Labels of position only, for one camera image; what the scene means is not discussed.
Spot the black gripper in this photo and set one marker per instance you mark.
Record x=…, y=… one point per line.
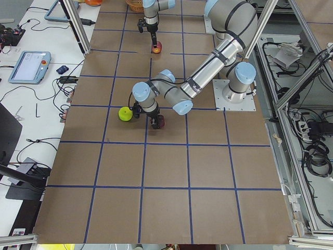
x=153, y=113
x=151, y=28

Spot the aluminium frame post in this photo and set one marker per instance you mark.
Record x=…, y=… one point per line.
x=76, y=25

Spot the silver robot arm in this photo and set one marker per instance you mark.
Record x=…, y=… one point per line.
x=234, y=23
x=150, y=20

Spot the red apple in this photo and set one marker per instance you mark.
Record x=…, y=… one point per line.
x=156, y=49

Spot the white power strip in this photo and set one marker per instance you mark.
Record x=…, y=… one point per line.
x=302, y=131

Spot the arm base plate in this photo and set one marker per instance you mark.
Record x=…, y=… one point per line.
x=227, y=100
x=208, y=26

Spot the dark blue pouch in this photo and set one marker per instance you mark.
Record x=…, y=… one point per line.
x=62, y=69

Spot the dark purple apple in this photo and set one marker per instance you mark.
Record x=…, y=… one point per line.
x=161, y=121

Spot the green apple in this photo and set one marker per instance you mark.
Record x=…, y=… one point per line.
x=125, y=113

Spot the wicker basket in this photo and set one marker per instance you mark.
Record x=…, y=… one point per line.
x=135, y=5

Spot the blue teach pendant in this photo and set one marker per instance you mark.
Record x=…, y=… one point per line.
x=56, y=13
x=30, y=68

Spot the black power adapter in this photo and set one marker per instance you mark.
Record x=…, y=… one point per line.
x=87, y=22

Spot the black monitor stand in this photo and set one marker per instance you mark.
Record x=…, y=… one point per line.
x=10, y=134

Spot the grey usb hub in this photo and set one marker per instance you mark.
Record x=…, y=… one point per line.
x=30, y=170

